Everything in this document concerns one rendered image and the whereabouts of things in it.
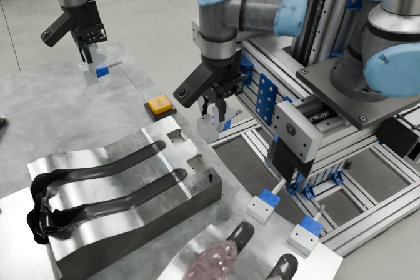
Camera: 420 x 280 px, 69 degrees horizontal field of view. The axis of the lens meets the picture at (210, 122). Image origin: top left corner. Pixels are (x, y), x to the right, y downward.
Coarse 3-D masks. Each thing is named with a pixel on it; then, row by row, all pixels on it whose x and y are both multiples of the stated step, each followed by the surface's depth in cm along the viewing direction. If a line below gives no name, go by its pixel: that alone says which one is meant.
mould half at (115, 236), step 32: (160, 128) 84; (64, 160) 72; (96, 160) 76; (160, 160) 76; (64, 192) 65; (96, 192) 67; (128, 192) 70; (192, 192) 70; (0, 224) 67; (96, 224) 61; (128, 224) 64; (160, 224) 69; (0, 256) 63; (32, 256) 63; (64, 256) 56; (96, 256) 62
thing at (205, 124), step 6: (198, 120) 76; (204, 120) 76; (210, 120) 76; (198, 126) 78; (204, 126) 75; (210, 126) 75; (228, 126) 79; (198, 132) 80; (204, 132) 76; (210, 132) 75; (216, 132) 77; (204, 138) 78; (210, 138) 77; (216, 138) 79
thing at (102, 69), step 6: (120, 60) 99; (78, 66) 94; (84, 66) 93; (96, 66) 95; (102, 66) 95; (108, 66) 97; (84, 72) 91; (90, 72) 92; (96, 72) 94; (102, 72) 95; (108, 72) 96; (84, 78) 93; (90, 78) 93; (96, 78) 95; (90, 84) 95
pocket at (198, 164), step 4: (196, 156) 78; (200, 156) 78; (188, 160) 77; (192, 160) 78; (196, 160) 79; (200, 160) 79; (192, 164) 78; (196, 164) 78; (200, 164) 78; (204, 164) 77; (192, 168) 78; (196, 168) 78; (200, 168) 78; (204, 168) 78; (208, 168) 76; (196, 172) 77; (200, 172) 77
